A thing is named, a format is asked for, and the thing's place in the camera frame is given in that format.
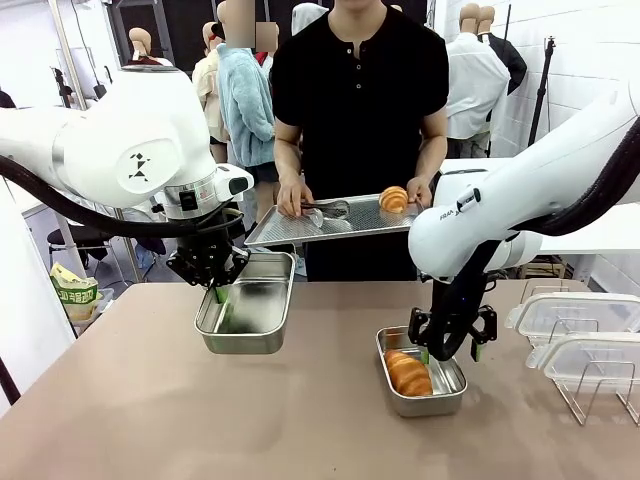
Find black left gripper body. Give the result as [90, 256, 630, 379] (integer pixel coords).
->
[173, 212, 247, 287]

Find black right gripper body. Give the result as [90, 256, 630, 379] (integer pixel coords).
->
[431, 277, 484, 331]

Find golden brown croissant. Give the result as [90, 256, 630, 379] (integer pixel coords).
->
[383, 348, 434, 398]
[377, 185, 410, 215]

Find rectangular stainless steel container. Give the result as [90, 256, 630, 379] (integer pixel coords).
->
[375, 325, 469, 419]
[193, 250, 298, 357]

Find clear plastic snap lid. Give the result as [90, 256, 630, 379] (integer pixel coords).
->
[525, 331, 640, 397]
[504, 291, 640, 347]

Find metal serving tongs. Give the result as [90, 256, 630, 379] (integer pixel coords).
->
[299, 198, 352, 227]

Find perforated metal baking tray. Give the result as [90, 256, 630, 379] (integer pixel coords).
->
[243, 192, 427, 248]

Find person's right forearm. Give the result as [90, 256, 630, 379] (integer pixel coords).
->
[272, 132, 305, 187]

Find person's left forearm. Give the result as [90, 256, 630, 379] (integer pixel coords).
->
[416, 132, 448, 185]

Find person's right hand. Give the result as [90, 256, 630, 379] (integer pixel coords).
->
[275, 173, 317, 219]

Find person's left hand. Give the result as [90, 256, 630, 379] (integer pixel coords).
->
[405, 174, 433, 206]

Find yellow green snack bag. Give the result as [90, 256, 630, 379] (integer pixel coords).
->
[49, 260, 102, 322]

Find black office chair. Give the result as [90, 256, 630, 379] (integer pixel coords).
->
[47, 223, 127, 282]

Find mannequin in blue fleece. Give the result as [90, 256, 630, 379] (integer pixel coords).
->
[215, 0, 279, 170]

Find mannequin in beige shirt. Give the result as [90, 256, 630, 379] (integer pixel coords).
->
[191, 22, 232, 147]

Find person's black henley shirt torso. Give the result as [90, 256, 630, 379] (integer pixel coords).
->
[269, 0, 450, 283]

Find mannequin in maroon top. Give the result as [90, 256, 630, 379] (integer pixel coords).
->
[122, 27, 174, 69]

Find mannequin in white shirt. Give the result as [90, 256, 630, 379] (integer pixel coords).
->
[443, 3, 512, 159]

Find black slanted rod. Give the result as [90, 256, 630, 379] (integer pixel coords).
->
[0, 356, 22, 407]

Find black tripod stand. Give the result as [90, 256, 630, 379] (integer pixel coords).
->
[526, 35, 559, 150]

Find mannequin in black jacket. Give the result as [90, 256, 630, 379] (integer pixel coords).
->
[477, 5, 529, 97]

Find mannequin in grey hood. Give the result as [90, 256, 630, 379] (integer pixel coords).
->
[291, 2, 330, 37]

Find metal wire lid rack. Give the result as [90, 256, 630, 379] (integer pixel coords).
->
[519, 278, 640, 428]

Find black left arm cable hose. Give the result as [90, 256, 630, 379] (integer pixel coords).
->
[0, 154, 245, 239]

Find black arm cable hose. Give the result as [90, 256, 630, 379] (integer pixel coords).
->
[0, 154, 245, 239]
[426, 114, 640, 363]

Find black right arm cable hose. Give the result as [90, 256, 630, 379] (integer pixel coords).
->
[426, 114, 640, 363]

